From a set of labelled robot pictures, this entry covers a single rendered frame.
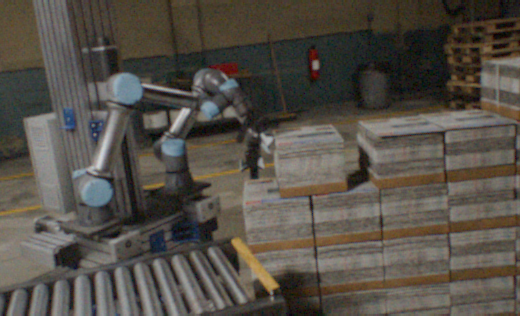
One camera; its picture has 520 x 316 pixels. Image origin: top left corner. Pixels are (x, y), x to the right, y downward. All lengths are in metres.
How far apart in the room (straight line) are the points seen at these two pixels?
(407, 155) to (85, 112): 1.40
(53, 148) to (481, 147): 1.92
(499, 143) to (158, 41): 6.90
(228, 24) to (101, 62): 6.57
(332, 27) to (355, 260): 7.46
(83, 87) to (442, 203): 1.63
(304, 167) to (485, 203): 0.79
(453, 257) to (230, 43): 6.93
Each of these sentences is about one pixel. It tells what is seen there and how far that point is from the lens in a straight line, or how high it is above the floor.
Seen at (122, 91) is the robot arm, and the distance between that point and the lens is 2.13.
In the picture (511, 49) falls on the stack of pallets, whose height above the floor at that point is 0.88.
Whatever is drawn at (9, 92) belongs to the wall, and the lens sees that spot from 8.72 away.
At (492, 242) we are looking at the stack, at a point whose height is 0.54.
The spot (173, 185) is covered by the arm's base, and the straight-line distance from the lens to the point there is 2.63.
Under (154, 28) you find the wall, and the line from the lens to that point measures 8.72.
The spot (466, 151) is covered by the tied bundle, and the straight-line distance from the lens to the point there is 2.39.
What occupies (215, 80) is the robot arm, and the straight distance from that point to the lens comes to 2.69.
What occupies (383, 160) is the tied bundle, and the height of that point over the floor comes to 0.96.
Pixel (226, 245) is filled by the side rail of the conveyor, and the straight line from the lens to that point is 1.98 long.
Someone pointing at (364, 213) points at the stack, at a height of 0.73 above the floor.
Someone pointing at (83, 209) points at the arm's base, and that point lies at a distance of 2.35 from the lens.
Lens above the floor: 1.54
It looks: 13 degrees down
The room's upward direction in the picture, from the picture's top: 6 degrees counter-clockwise
